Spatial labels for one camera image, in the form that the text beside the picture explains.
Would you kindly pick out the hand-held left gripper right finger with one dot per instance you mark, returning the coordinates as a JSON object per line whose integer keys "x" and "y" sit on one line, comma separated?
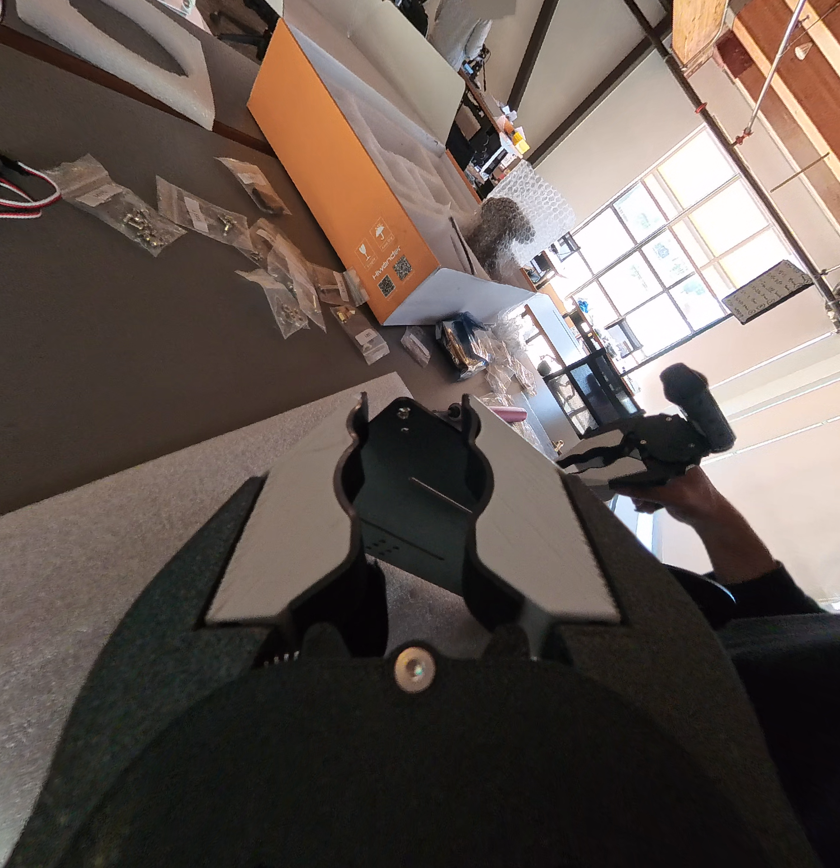
{"x": 549, "y": 536}

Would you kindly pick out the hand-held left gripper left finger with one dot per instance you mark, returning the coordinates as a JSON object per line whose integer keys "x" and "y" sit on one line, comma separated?
{"x": 277, "y": 542}

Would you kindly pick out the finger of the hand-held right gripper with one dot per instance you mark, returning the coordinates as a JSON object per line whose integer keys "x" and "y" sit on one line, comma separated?
{"x": 596, "y": 454}
{"x": 623, "y": 475}

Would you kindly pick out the black metal plate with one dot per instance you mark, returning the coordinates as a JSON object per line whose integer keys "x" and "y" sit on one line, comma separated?
{"x": 420, "y": 461}

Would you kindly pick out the person's right forearm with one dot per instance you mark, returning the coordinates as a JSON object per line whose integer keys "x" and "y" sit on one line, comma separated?
{"x": 766, "y": 610}

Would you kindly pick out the dark grey desk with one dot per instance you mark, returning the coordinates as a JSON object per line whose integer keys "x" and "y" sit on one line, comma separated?
{"x": 88, "y": 339}

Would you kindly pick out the person's right hand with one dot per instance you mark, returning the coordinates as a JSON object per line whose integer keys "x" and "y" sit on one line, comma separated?
{"x": 698, "y": 505}

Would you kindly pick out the black glass cabinet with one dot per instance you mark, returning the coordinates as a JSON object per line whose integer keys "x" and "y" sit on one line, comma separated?
{"x": 600, "y": 393}

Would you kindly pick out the pink electric screwdriver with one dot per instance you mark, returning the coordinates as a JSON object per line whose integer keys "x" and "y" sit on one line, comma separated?
{"x": 511, "y": 413}

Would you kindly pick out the white foam sheet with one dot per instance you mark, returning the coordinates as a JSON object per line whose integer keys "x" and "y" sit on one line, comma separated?
{"x": 121, "y": 542}

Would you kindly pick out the dark foil parts bag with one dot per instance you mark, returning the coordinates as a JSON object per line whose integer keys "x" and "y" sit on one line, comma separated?
{"x": 464, "y": 346}

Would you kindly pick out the small written whiteboard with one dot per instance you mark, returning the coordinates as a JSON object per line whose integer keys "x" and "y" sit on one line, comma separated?
{"x": 766, "y": 291}

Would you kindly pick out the large grid window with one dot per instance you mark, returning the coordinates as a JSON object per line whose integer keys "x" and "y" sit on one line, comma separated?
{"x": 698, "y": 230}

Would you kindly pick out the cluttered background workbench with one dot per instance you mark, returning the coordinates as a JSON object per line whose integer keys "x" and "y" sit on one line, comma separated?
{"x": 488, "y": 135}

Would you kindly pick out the scattered small hardware bags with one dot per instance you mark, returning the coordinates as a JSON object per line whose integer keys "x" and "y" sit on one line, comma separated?
{"x": 121, "y": 210}

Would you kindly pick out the metal ceiling pipe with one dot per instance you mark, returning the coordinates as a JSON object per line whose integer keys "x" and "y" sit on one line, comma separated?
{"x": 776, "y": 74}

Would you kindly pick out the orange cardboard box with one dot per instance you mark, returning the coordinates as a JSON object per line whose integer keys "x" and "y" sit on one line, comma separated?
{"x": 325, "y": 149}

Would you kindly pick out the white foam packing insert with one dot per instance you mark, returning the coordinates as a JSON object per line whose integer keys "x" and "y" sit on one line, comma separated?
{"x": 197, "y": 88}

